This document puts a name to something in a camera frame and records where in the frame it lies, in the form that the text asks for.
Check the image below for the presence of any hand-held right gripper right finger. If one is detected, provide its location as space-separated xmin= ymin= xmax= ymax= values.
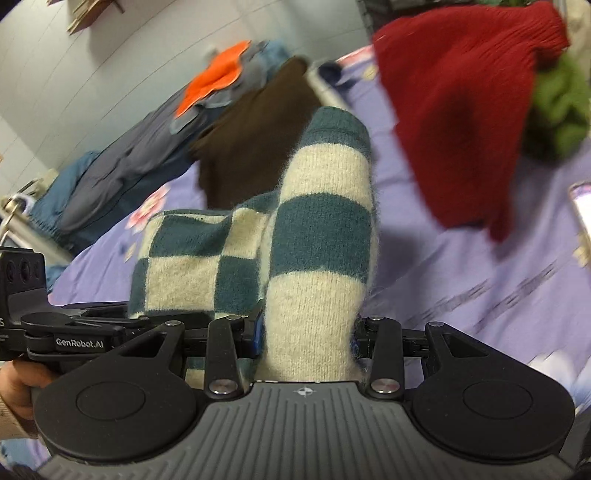
xmin=353 ymin=316 xmax=490 ymax=400

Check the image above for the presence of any person's left hand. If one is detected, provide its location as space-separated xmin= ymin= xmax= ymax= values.
xmin=0 ymin=359 xmax=55 ymax=422

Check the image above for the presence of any dark grey blue jacket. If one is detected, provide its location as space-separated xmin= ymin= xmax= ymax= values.
xmin=57 ymin=41 xmax=279 ymax=234

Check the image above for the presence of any orange cloth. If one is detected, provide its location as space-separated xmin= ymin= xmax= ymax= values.
xmin=177 ymin=40 xmax=253 ymax=117

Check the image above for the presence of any blue quilt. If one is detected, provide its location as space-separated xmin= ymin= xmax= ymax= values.
xmin=30 ymin=150 xmax=101 ymax=241

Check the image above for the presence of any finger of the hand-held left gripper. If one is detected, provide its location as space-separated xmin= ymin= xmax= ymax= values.
xmin=62 ymin=302 xmax=160 ymax=334

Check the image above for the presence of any brown folded garment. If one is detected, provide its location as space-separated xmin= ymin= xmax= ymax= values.
xmin=188 ymin=56 xmax=357 ymax=212

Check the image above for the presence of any person's left forearm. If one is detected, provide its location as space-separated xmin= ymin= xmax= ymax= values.
xmin=0 ymin=398 xmax=40 ymax=440

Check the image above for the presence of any wooden shelf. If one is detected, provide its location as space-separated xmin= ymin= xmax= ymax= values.
xmin=45 ymin=0 xmax=126 ymax=34

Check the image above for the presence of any red knitted sweater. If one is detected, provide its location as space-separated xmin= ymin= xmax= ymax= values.
xmin=371 ymin=0 xmax=571 ymax=244

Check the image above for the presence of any green cream checkered sweater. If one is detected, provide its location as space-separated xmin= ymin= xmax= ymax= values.
xmin=127 ymin=106 xmax=382 ymax=385

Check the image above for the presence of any white flat object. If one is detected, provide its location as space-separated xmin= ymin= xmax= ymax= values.
xmin=567 ymin=180 xmax=591 ymax=269

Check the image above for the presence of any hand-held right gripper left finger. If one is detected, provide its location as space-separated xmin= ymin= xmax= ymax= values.
xmin=119 ymin=310 xmax=267 ymax=400

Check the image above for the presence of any green knitted garment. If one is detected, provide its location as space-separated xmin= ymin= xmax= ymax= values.
xmin=522 ymin=56 xmax=591 ymax=161

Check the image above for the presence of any purple floral bedsheet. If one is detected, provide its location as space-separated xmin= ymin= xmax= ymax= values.
xmin=0 ymin=45 xmax=591 ymax=462

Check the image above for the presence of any metal bed frame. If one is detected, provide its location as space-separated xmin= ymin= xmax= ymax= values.
xmin=0 ymin=170 xmax=75 ymax=269

